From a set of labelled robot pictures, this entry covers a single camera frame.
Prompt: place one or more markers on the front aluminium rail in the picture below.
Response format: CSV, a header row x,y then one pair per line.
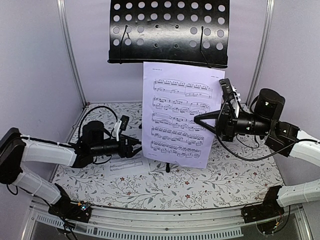
x,y
111,223

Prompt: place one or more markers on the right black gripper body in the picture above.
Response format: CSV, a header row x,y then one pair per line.
x,y
261,126

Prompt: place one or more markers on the black perforated music stand desk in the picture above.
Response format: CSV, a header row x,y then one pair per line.
x,y
190,32

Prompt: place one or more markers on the black folding tripod stand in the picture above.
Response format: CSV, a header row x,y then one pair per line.
x,y
167,168

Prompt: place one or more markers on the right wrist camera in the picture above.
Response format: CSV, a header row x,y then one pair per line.
x,y
230,95

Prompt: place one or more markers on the left aluminium frame post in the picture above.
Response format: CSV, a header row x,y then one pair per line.
x,y
61,7

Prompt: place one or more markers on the white sheet music paper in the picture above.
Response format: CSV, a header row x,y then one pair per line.
x,y
124,167

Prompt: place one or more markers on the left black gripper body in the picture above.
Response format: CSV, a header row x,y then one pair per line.
x,y
100,149

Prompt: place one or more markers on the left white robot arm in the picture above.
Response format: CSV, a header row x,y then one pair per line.
x,y
95,141

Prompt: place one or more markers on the aluminium frame post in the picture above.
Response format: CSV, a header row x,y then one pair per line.
x,y
262,50
61,7

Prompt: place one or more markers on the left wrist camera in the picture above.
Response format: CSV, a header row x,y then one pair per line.
x,y
120,126

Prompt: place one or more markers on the right aluminium frame post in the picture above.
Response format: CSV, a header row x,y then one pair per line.
x,y
262,50

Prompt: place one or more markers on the purple sheet music paper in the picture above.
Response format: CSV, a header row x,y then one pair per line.
x,y
172,95

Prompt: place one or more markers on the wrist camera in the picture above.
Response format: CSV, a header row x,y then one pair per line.
x,y
120,126
230,95

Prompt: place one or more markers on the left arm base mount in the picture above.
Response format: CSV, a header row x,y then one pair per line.
x,y
66,209

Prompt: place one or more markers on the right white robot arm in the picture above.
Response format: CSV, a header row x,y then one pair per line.
x,y
281,137

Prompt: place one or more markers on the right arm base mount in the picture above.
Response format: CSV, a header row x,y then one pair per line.
x,y
269,207

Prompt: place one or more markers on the floral patterned table mat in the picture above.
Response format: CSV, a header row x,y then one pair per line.
x,y
227,181

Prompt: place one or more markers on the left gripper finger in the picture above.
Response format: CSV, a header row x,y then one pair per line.
x,y
133,151
131,140

